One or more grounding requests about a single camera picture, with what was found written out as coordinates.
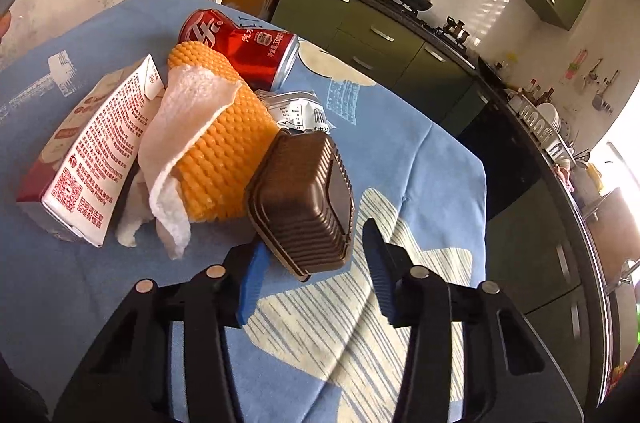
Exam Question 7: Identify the black frying pan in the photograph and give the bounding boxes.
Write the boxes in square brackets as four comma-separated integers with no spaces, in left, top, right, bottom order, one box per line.
[477,56,508,86]

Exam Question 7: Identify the white plates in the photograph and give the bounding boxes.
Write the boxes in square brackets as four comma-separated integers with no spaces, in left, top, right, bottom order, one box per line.
[537,103,562,130]

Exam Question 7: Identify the hanging spatula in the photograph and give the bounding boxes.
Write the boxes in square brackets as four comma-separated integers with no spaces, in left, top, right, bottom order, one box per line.
[592,70,621,114]

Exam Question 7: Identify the wooden cutting board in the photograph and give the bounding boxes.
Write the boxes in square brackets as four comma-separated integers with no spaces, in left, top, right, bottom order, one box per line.
[582,188,628,244]

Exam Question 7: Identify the silver white snack wrapper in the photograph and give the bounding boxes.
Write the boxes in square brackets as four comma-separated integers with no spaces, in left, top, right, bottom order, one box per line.
[256,89,333,135]

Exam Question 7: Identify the white tissue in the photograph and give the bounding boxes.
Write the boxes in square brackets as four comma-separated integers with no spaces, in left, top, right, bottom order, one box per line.
[116,64,246,261]

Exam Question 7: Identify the red soda can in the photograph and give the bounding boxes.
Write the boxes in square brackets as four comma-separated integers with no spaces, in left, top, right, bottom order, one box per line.
[178,8,301,93]

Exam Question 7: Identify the dark stone countertop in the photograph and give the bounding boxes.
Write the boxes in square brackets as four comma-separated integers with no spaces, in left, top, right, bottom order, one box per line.
[292,0,616,409]

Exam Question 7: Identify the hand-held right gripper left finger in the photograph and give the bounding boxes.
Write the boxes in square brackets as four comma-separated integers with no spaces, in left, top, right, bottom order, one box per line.
[52,243,273,423]

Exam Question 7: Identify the brown ribbed plastic tray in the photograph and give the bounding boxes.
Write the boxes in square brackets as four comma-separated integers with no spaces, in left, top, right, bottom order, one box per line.
[244,128,356,284]

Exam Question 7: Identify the blue star-print tablecloth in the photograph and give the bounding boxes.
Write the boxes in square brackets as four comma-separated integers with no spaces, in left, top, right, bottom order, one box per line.
[0,0,488,423]

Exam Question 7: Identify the white dish rack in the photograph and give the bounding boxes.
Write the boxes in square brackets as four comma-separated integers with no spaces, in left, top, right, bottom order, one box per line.
[505,90,576,164]

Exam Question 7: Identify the black built-in appliance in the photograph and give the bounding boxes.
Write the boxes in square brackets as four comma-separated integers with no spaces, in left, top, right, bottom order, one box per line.
[457,83,543,224]

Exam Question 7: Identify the tall curved steel faucet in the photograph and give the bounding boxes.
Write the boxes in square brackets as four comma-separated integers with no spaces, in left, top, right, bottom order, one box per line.
[602,260,640,304]

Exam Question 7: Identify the white red milk carton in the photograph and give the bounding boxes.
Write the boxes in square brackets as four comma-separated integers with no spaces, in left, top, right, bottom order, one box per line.
[16,54,166,249]

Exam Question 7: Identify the pink green wall hanger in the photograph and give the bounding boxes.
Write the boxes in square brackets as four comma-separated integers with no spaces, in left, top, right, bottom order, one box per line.
[565,48,589,79]

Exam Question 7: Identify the yellow container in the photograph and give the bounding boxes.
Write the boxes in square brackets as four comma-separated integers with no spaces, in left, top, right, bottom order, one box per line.
[585,163,604,192]

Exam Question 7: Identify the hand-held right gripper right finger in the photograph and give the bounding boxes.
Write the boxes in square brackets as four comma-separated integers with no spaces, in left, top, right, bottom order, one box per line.
[361,218,586,423]

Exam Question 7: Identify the green base cabinets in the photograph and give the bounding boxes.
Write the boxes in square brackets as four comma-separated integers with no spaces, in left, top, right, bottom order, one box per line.
[485,173,608,409]
[270,0,481,124]

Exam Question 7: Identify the black gas stove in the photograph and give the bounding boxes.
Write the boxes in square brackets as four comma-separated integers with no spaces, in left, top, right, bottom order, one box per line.
[380,0,476,54]

